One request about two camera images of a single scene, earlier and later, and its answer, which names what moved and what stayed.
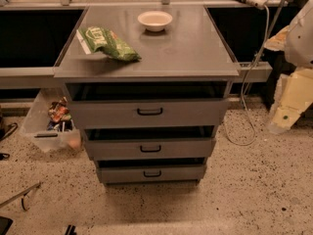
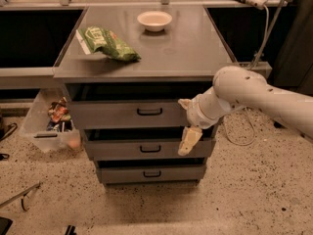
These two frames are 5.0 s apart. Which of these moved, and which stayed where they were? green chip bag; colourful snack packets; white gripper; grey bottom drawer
Moved: white gripper
Stayed: grey bottom drawer; colourful snack packets; green chip bag
